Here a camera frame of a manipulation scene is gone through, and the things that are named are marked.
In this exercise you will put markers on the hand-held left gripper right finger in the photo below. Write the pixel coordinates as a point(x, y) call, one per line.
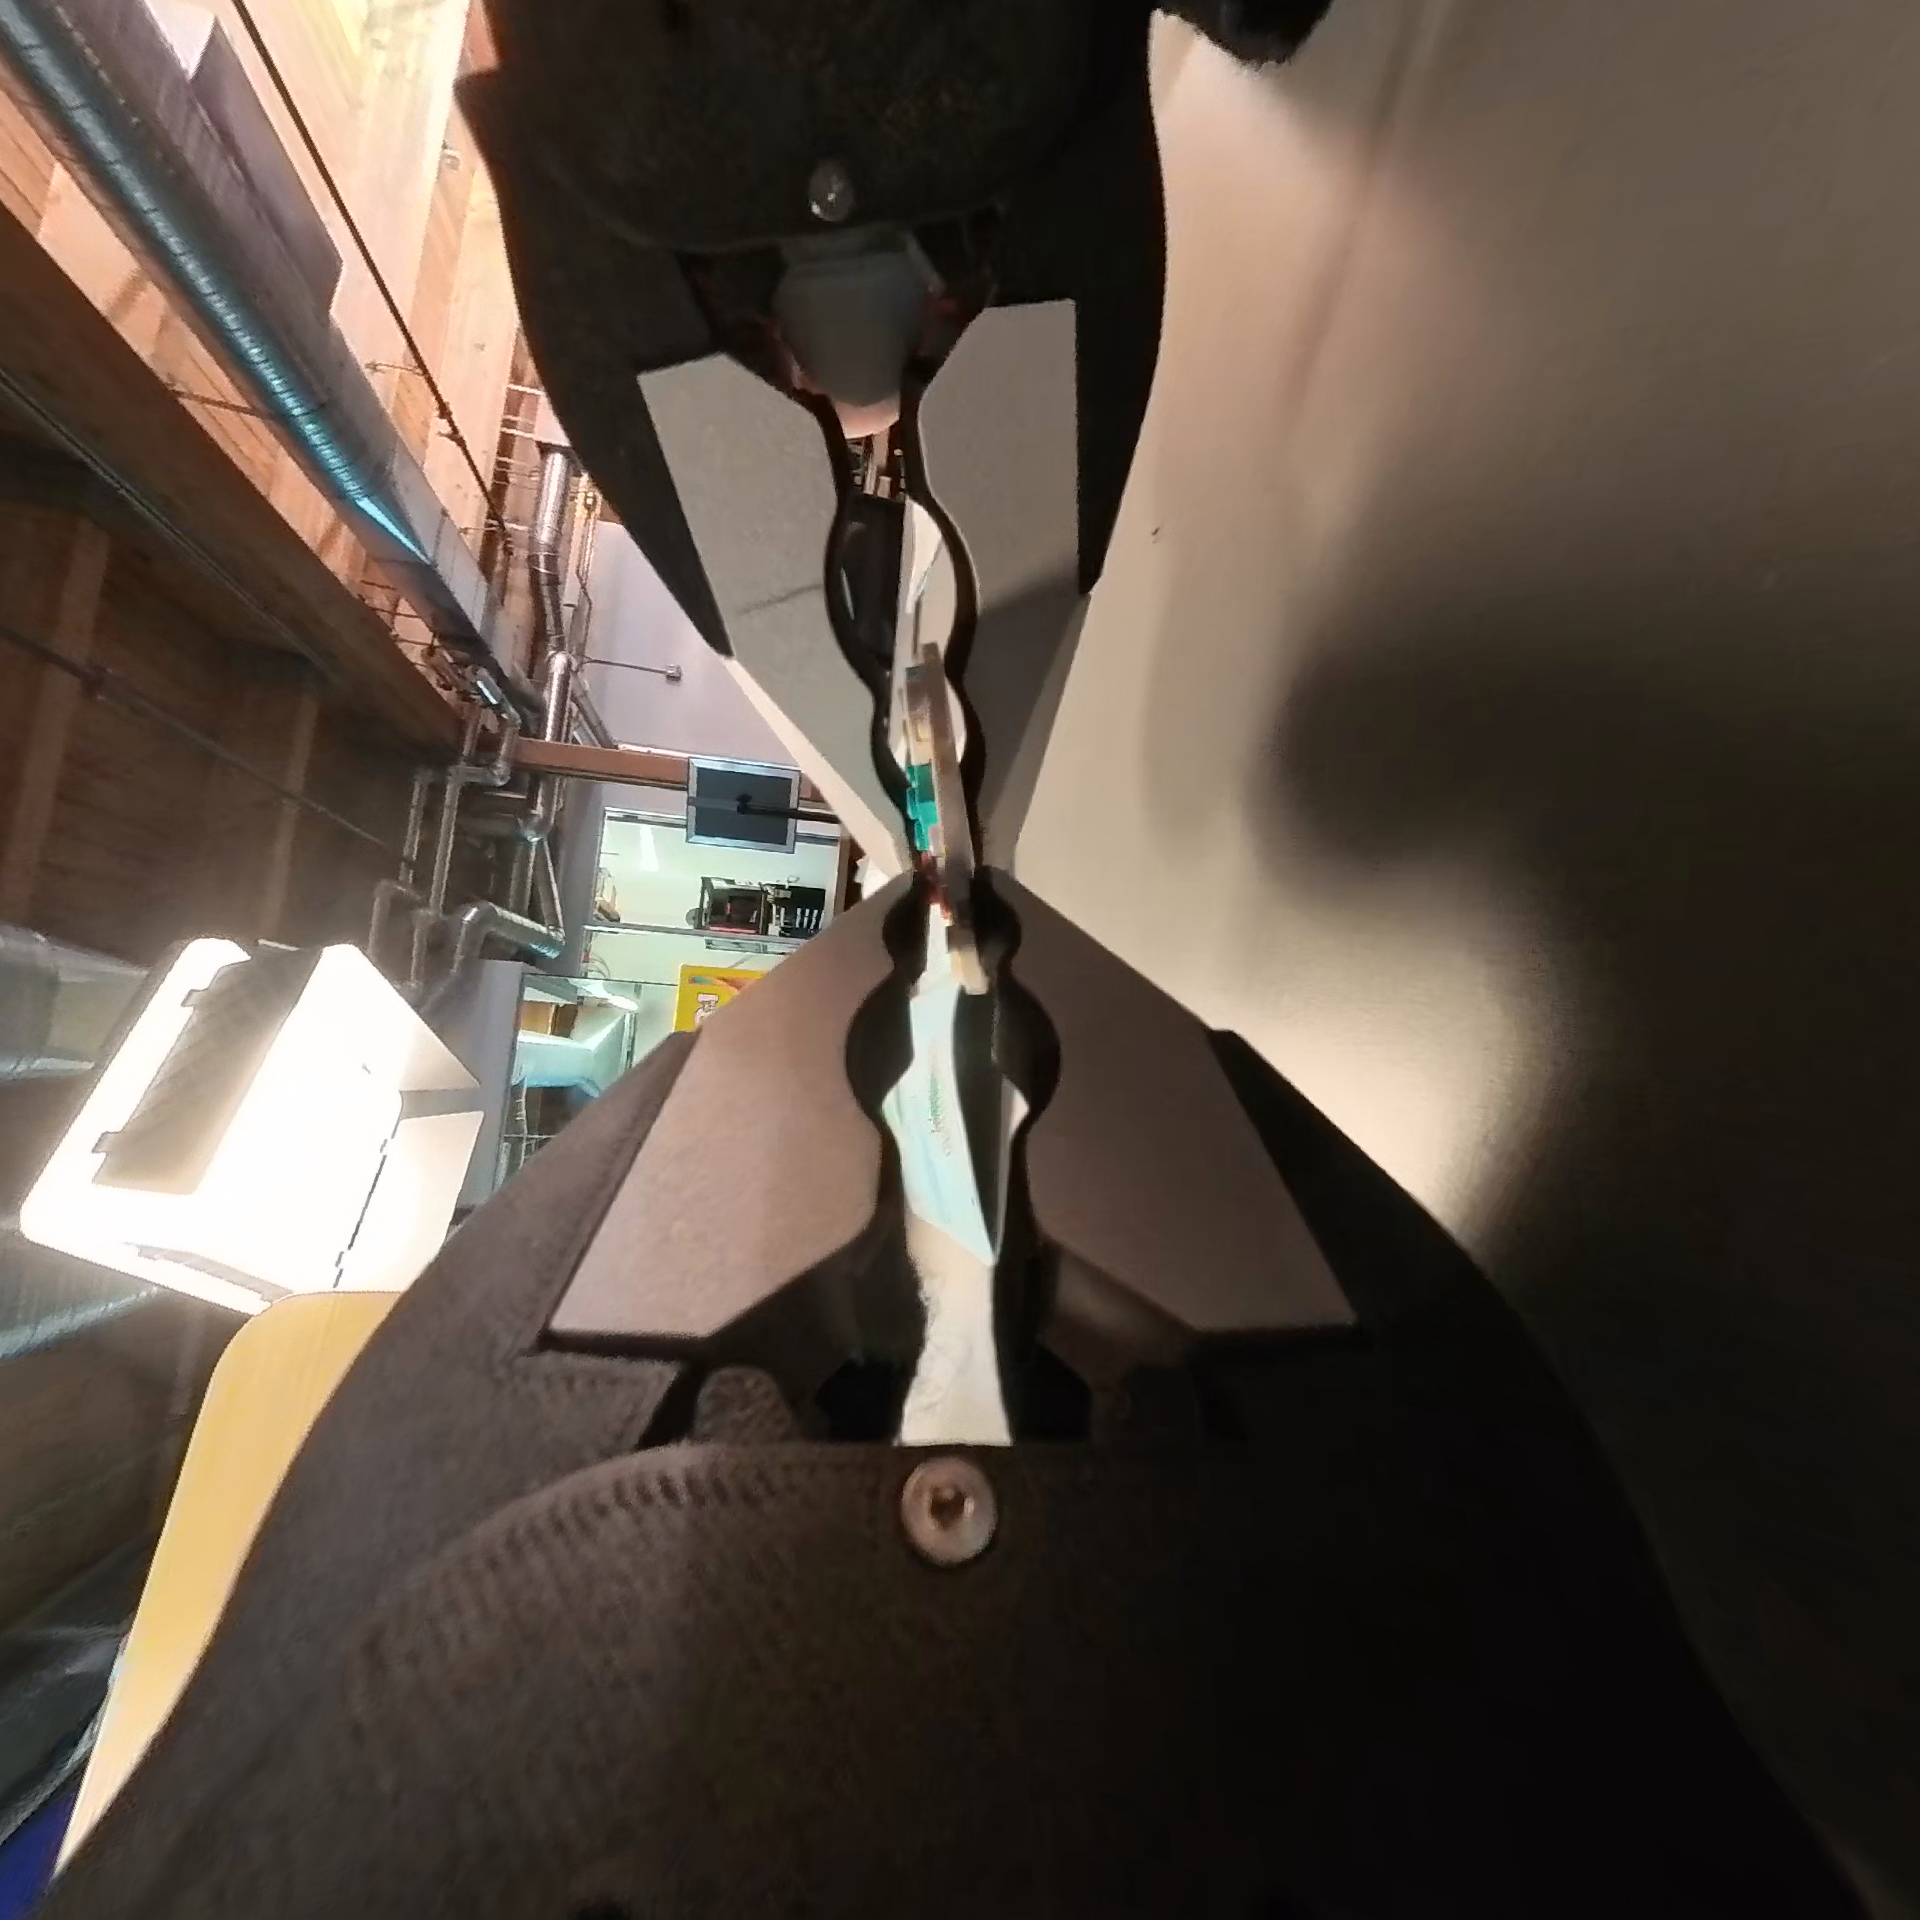
point(1185, 1201)

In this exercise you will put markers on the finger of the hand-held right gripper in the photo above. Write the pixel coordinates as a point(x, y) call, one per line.
point(1019, 495)
point(750, 525)

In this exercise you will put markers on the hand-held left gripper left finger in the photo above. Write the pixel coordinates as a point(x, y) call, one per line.
point(721, 1201)

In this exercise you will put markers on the yellow poster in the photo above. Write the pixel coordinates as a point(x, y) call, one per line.
point(705, 997)

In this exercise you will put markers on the light blue instruction booklet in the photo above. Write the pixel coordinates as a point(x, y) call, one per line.
point(944, 1141)

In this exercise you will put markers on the hanging monitor screen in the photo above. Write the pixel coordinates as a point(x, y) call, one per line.
point(742, 806)

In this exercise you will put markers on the white ceiling light fixture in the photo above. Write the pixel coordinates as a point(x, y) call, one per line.
point(253, 1109)

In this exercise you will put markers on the yellow board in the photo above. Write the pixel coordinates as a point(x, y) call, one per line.
point(225, 1499)

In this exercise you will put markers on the silver vertical duct pipe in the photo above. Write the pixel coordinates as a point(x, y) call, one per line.
point(552, 599)

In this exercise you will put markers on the silver corrugated ventilation duct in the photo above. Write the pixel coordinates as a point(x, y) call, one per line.
point(225, 283)

